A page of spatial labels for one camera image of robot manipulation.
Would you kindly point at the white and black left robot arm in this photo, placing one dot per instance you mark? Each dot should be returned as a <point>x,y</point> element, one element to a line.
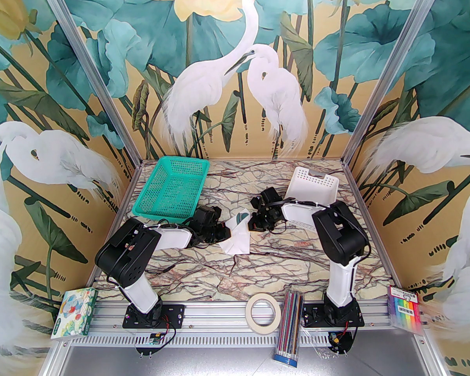
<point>129,249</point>

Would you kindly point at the yellow power connector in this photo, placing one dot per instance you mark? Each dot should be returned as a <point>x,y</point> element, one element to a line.
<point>336,339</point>

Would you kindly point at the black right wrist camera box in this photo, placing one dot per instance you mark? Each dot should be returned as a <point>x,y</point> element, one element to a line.
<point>270,196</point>

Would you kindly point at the coloured pencil box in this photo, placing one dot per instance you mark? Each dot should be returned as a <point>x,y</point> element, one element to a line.
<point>289,327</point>

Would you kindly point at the white perforated plastic basket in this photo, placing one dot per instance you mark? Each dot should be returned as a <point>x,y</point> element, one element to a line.
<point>313,188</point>

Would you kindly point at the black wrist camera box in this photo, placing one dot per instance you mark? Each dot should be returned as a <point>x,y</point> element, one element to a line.
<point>208,214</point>
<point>270,196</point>

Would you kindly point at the aluminium frame post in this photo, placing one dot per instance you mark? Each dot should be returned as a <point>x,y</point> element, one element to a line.
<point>90,69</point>
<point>391,73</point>

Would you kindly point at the green plastic spoon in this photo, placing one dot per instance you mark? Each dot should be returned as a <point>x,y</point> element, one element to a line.
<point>241,217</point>

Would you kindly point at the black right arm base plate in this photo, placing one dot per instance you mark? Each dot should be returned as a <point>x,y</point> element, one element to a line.
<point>317,313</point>

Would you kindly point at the colourful cartoon card box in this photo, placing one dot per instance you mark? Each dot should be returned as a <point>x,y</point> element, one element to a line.
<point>74,313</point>

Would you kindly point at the small green circuit board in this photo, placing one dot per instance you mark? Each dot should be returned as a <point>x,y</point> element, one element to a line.
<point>154,339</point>

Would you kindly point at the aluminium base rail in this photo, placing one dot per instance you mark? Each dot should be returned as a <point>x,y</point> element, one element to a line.
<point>219,327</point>

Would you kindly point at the rainbow marker pack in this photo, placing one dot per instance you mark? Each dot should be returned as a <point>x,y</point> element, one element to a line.
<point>407,308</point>

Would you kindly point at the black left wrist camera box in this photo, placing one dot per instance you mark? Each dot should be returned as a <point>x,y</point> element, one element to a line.
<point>208,214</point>

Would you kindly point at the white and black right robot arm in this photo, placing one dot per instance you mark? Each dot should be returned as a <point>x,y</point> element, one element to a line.
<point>337,229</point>

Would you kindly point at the masking tape roll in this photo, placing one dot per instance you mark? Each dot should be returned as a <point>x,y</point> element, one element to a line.
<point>254,319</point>

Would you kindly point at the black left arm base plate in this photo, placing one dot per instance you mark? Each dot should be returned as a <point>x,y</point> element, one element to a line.
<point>172,313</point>

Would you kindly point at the green plastic mesh basket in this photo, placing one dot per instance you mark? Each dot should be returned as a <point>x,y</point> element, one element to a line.
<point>172,186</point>

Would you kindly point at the white paper napkin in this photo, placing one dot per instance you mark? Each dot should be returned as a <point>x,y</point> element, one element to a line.
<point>239,241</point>

